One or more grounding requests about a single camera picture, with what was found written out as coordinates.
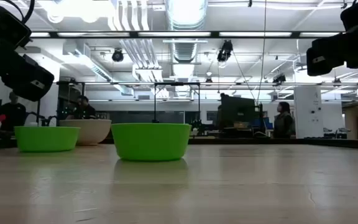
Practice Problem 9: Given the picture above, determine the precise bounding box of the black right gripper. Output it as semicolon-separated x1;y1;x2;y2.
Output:
306;18;358;77

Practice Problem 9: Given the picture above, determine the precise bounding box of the person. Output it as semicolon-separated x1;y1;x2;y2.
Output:
273;101;296;139
66;95;98;121
0;91;27;132

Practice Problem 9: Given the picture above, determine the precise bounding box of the black distant rig frame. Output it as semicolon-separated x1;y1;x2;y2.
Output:
56;81;201;124

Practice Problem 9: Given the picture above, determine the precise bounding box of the black aluminium rig frame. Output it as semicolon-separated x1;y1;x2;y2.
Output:
0;30;358;151

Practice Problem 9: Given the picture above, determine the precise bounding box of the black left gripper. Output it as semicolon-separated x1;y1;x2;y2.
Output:
0;27;55;102

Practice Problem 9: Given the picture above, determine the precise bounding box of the white ribbed bowl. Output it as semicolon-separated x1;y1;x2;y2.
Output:
59;119;112;146

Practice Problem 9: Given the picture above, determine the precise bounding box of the dark storage rack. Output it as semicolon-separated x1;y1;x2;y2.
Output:
57;83;83;121

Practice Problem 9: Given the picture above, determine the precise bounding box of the black ceiling spotlight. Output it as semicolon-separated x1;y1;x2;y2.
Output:
216;40;234;62
272;73;287;85
111;49;125;62

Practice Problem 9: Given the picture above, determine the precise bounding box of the green plastic bowl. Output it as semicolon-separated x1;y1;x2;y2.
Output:
14;126;81;153
111;123;193;162

